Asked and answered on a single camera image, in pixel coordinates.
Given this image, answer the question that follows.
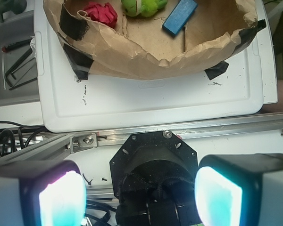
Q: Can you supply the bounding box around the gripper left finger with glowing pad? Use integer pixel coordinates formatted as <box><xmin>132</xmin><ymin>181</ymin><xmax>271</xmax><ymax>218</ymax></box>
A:
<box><xmin>0</xmin><ymin>160</ymin><xmax>86</xmax><ymax>226</ymax></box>

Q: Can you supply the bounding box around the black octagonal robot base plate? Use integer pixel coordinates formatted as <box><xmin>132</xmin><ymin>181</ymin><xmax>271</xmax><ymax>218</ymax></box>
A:
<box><xmin>109</xmin><ymin>130</ymin><xmax>201</xmax><ymax>226</ymax></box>

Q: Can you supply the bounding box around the metal corner bracket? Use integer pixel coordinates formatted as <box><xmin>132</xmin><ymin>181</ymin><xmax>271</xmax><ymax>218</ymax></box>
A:
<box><xmin>69</xmin><ymin>133</ymin><xmax>98</xmax><ymax>153</ymax></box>

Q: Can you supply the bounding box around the black cable bundle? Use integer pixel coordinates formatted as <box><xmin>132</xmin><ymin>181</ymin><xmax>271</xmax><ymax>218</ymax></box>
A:
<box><xmin>0</xmin><ymin>117</ymin><xmax>48</xmax><ymax>161</ymax></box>

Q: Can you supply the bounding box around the white plastic tray lid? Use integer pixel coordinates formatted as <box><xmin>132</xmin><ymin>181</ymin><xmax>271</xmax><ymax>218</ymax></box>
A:
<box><xmin>34</xmin><ymin>0</ymin><xmax>278</xmax><ymax>132</ymax></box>

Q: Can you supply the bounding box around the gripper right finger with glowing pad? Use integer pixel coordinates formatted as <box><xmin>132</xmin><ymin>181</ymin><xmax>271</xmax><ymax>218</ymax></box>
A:
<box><xmin>194</xmin><ymin>153</ymin><xmax>283</xmax><ymax>226</ymax></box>

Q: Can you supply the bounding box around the grey plastic bin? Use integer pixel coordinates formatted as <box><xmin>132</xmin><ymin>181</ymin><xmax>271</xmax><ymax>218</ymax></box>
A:
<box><xmin>0</xmin><ymin>10</ymin><xmax>41</xmax><ymax>108</ymax></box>

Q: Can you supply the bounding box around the brown paper bag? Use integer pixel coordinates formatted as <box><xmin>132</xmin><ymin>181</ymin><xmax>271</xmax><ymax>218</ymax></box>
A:
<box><xmin>43</xmin><ymin>0</ymin><xmax>266</xmax><ymax>80</ymax></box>

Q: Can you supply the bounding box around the green plush toy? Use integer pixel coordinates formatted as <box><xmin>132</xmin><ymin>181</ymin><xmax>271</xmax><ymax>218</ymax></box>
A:
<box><xmin>121</xmin><ymin>0</ymin><xmax>168</xmax><ymax>17</ymax></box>

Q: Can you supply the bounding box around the aluminium extrusion rail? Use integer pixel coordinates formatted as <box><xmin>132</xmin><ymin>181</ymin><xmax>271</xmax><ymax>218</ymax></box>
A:
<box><xmin>0</xmin><ymin>113</ymin><xmax>283</xmax><ymax>166</ymax></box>

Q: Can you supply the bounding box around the red crumpled paper ball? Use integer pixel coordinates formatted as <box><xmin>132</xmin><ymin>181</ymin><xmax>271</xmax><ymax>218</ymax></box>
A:
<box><xmin>83</xmin><ymin>1</ymin><xmax>118</xmax><ymax>28</ymax></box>

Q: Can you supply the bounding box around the black hex key set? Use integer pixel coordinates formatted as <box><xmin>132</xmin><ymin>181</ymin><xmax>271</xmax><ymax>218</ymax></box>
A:
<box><xmin>4</xmin><ymin>47</ymin><xmax>37</xmax><ymax>90</ymax></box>

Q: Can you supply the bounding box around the red black pen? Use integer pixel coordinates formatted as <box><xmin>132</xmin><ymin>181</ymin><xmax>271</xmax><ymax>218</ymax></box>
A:
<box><xmin>1</xmin><ymin>38</ymin><xmax>32</xmax><ymax>53</ymax></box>

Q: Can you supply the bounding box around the blue wooden block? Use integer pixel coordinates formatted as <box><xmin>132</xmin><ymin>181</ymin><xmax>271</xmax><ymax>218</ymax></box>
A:
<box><xmin>162</xmin><ymin>0</ymin><xmax>198</xmax><ymax>36</ymax></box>

